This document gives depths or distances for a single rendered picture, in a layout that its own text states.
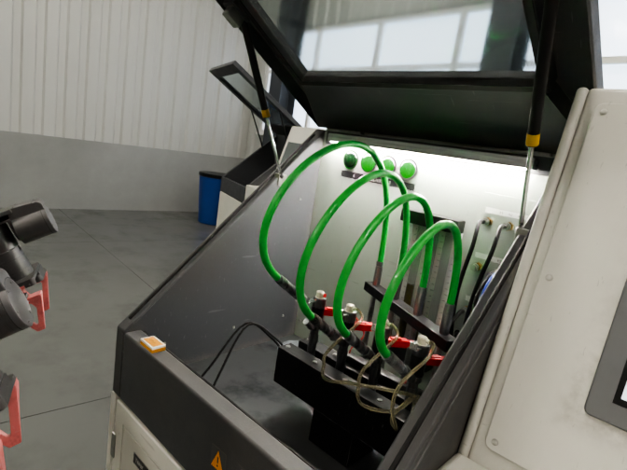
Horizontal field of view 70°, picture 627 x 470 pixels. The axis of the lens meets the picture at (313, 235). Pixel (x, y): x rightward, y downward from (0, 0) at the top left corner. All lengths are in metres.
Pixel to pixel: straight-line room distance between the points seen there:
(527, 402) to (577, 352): 0.10
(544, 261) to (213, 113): 7.50
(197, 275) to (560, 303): 0.76
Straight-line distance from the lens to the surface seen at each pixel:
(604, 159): 0.77
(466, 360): 0.71
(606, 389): 0.73
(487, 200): 1.03
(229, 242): 1.14
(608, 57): 4.84
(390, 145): 1.13
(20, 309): 0.56
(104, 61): 7.39
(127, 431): 1.14
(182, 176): 7.82
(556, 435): 0.75
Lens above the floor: 1.40
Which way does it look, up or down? 11 degrees down
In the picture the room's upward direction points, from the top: 9 degrees clockwise
